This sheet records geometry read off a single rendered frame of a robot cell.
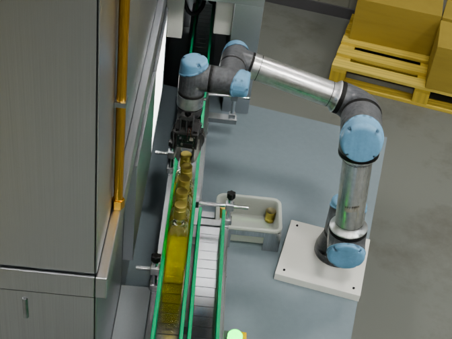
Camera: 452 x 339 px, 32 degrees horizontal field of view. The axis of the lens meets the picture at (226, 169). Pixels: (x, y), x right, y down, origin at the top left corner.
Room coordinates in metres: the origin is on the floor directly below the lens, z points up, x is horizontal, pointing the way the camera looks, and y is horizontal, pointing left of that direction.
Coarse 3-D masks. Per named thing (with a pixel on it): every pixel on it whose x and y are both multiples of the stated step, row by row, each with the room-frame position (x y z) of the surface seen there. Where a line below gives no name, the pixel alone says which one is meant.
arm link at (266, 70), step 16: (224, 48) 2.00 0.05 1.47; (240, 48) 1.99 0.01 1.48; (256, 64) 1.96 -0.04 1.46; (272, 64) 1.97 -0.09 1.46; (256, 80) 1.96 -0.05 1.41; (272, 80) 1.95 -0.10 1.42; (288, 80) 1.95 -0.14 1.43; (304, 80) 1.96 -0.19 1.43; (320, 80) 1.97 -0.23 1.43; (304, 96) 1.95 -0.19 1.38; (320, 96) 1.94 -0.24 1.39; (336, 96) 1.94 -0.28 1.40; (352, 96) 1.94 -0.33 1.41; (368, 96) 1.93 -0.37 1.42; (336, 112) 1.94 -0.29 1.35
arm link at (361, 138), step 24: (360, 120) 1.81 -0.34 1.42; (360, 144) 1.78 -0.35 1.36; (360, 168) 1.80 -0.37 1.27; (360, 192) 1.80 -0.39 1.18; (336, 216) 1.83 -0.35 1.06; (360, 216) 1.81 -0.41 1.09; (336, 240) 1.80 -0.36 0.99; (360, 240) 1.79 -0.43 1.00; (336, 264) 1.78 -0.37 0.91; (360, 264) 1.78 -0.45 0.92
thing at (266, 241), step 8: (208, 216) 2.09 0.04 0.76; (232, 232) 1.96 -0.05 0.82; (240, 232) 1.96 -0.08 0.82; (248, 232) 1.96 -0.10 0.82; (256, 232) 1.96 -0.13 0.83; (280, 232) 1.98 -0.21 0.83; (232, 240) 1.96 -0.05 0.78; (240, 240) 1.96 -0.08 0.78; (248, 240) 1.96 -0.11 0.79; (256, 240) 1.97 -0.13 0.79; (264, 240) 1.97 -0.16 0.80; (272, 240) 1.97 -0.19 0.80; (256, 248) 1.97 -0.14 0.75; (264, 248) 1.97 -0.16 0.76; (272, 248) 1.97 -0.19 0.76
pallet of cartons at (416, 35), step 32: (384, 0) 4.77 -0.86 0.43; (416, 0) 4.84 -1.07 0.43; (448, 0) 4.90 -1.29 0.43; (352, 32) 4.74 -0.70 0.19; (384, 32) 4.70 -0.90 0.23; (416, 32) 4.67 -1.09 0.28; (448, 32) 4.44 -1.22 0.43; (352, 64) 4.41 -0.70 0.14; (384, 64) 4.47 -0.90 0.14; (448, 64) 4.22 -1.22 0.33; (384, 96) 4.29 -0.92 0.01; (416, 96) 4.25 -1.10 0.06
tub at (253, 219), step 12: (240, 204) 2.12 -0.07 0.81; (252, 204) 2.12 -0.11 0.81; (264, 204) 2.12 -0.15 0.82; (276, 204) 2.12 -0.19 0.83; (216, 216) 2.00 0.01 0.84; (240, 216) 2.10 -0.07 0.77; (252, 216) 2.11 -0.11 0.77; (264, 216) 2.12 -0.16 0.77; (276, 216) 2.07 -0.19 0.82; (240, 228) 1.96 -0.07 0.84; (252, 228) 1.97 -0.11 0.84; (264, 228) 2.05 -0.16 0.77; (276, 228) 2.01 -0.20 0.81
